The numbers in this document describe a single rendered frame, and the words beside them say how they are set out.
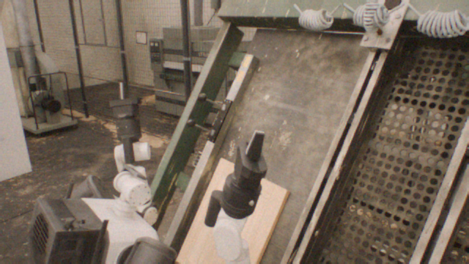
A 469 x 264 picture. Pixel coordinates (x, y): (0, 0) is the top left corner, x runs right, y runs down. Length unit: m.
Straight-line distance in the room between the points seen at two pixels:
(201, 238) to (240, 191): 0.69
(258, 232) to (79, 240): 0.61
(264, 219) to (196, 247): 0.35
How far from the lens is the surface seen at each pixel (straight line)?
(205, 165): 1.49
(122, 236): 0.95
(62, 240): 0.92
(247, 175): 0.73
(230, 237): 0.84
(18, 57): 6.84
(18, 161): 4.98
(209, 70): 1.69
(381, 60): 1.16
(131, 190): 0.98
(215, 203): 0.85
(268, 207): 1.25
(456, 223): 0.98
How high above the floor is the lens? 1.88
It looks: 20 degrees down
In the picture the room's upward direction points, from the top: straight up
